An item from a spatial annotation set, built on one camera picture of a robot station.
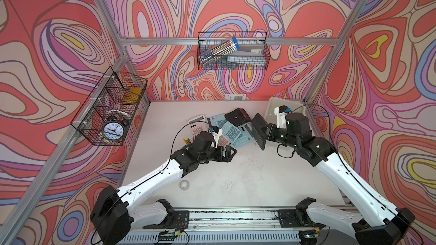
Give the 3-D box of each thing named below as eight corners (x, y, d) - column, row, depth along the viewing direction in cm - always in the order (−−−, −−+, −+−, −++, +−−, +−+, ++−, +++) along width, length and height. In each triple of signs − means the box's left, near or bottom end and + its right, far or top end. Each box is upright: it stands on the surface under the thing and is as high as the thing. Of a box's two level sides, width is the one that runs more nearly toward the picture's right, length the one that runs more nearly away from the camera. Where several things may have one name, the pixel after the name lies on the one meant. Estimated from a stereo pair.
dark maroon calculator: (232, 134, 108) (233, 125, 100) (224, 122, 115) (225, 112, 107) (248, 128, 111) (250, 118, 104) (239, 116, 118) (241, 106, 110)
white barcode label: (224, 101, 127) (225, 95, 122) (225, 100, 128) (225, 93, 123) (245, 102, 126) (246, 95, 121) (245, 101, 127) (246, 94, 122)
